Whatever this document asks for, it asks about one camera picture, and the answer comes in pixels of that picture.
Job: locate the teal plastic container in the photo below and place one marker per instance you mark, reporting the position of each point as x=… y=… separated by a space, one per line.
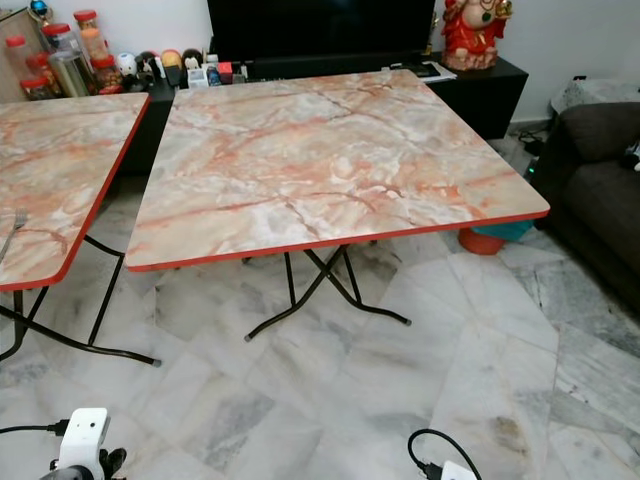
x=515 y=229

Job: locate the small white box device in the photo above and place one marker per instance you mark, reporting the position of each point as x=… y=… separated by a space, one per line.
x=197 y=79

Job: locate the yellow head figurine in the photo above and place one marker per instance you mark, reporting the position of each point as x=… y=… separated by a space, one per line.
x=171 y=65

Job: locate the marble pattern folding table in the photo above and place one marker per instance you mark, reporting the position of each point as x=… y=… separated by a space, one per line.
x=330 y=160
x=50 y=160

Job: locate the small white figurine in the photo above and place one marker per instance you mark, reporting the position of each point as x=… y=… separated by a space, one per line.
x=126 y=68

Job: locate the flat black white device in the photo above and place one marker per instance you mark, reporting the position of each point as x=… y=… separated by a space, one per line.
x=425 y=70

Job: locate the red fortune god figurine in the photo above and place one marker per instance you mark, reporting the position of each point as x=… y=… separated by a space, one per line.
x=470 y=40

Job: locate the black flat television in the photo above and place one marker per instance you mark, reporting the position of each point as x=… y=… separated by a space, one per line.
x=320 y=25

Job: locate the steel fork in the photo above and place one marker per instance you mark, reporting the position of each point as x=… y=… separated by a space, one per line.
x=19 y=220

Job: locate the grey patterned cloth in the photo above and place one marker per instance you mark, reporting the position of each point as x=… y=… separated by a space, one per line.
x=595 y=92

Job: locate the small red box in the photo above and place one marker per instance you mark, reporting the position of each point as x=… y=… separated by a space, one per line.
x=225 y=73

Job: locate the red lid plastic jar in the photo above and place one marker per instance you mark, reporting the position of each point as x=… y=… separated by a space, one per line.
x=106 y=76
x=58 y=35
x=36 y=88
x=90 y=37
x=17 y=55

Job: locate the orange plastic basin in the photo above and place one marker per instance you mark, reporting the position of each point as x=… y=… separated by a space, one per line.
x=478 y=243

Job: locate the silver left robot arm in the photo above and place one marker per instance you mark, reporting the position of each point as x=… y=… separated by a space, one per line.
x=65 y=473

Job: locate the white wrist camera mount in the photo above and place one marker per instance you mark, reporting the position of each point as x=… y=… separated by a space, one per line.
x=85 y=437
x=458 y=472

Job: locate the small black figurine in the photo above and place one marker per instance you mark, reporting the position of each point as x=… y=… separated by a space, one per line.
x=193 y=60
x=149 y=70

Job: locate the dark brown sofa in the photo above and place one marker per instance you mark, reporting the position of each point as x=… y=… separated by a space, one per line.
x=600 y=200

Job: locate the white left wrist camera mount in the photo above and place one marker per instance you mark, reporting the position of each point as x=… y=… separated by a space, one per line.
x=85 y=437

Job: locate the small trophy cup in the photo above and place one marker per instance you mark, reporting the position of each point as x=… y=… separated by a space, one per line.
x=39 y=9

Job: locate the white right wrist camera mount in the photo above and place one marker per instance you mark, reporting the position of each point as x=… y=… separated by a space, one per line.
x=458 y=472

